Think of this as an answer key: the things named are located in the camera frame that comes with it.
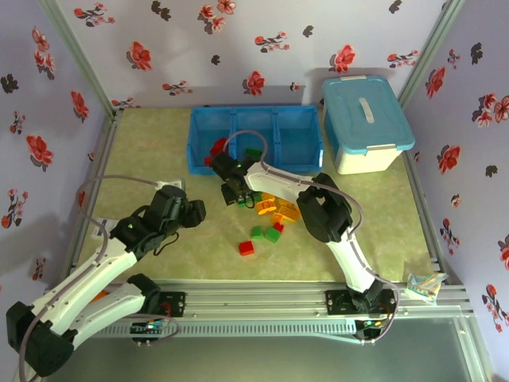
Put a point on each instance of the crumpled plastic bag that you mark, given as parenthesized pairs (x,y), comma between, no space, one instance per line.
(421,288)

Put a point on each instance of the white paper label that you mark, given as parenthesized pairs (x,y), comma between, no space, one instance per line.
(101,232)

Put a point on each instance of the white storage box base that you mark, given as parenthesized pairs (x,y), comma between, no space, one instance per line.
(366,161)

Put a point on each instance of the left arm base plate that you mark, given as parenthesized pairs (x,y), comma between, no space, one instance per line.
(177,304)

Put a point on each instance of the small orange object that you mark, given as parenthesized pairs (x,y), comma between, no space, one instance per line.
(100,295)

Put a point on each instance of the aluminium frame post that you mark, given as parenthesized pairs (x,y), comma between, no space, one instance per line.
(432,51)
(84,59)

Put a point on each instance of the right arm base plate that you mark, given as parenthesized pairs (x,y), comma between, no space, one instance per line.
(334,302)

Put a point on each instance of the long aluminium frame rail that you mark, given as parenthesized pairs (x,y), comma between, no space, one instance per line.
(254,298)

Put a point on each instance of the blue storage box lid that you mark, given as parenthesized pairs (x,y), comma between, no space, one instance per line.
(358,119)

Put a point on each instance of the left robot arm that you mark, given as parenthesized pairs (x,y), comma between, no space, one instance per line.
(91,274)

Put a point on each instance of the orange curved lego brick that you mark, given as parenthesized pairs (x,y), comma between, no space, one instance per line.
(284,202)

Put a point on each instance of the yellow arch lego brick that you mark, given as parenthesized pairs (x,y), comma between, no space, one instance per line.
(266,206)

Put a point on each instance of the grey metal panel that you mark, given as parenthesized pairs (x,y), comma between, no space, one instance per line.
(258,358)

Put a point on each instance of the aluminium side rail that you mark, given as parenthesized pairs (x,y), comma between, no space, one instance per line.
(426,219)
(103,151)

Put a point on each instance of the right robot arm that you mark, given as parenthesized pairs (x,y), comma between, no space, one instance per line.
(274,177)

